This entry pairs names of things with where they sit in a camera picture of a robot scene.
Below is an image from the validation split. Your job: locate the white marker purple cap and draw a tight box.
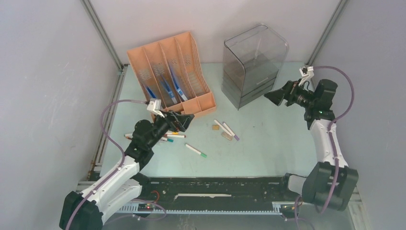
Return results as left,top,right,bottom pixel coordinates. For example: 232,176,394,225
223,122,240,141

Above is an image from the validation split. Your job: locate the white marker teal cap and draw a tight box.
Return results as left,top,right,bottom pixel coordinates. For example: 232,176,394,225
160,137,174,142

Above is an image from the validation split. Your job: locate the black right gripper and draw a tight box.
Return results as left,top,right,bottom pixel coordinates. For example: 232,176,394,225
264,79,316,109

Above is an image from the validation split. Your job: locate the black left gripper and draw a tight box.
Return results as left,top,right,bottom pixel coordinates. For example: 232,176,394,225
147,110,193,149

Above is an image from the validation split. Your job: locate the orange plastic desk organizer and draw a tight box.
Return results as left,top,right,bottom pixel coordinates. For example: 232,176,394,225
126,32,216,117

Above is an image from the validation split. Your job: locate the blue folder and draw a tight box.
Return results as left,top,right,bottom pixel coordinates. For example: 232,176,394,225
169,65,188,102
143,84,158,99
159,75,178,104

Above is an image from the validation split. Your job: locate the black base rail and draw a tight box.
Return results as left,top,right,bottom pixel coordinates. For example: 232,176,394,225
118,177,298,215

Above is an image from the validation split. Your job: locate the aluminium frame post right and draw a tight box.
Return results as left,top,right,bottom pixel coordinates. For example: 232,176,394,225
306,0,349,66

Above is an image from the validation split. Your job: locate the aluminium frame post left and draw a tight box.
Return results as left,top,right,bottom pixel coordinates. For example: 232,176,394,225
80,0,124,71

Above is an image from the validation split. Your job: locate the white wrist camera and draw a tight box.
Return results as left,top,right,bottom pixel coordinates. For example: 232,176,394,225
298,66,314,86
147,98,165,117

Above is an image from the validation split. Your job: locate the aluminium frame post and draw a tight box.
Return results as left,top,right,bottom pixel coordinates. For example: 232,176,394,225
80,0,124,71
306,0,349,66

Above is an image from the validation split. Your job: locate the grey transparent drawer unit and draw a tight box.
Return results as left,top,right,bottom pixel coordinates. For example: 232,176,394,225
221,24,289,109

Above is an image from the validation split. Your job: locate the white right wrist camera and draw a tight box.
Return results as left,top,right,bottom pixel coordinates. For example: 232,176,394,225
298,66,314,86

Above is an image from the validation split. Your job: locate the white marker red cap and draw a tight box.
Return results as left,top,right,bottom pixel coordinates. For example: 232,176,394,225
166,134,186,138

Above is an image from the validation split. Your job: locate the long beige eraser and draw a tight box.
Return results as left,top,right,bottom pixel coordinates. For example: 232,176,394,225
221,132,233,141

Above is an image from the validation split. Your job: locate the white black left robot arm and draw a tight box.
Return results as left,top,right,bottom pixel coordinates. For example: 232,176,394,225
59,111,194,230

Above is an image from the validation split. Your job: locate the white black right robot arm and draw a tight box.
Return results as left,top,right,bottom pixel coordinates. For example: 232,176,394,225
264,79,359,211

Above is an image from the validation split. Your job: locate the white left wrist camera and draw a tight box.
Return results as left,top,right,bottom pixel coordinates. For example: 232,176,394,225
147,98,165,117

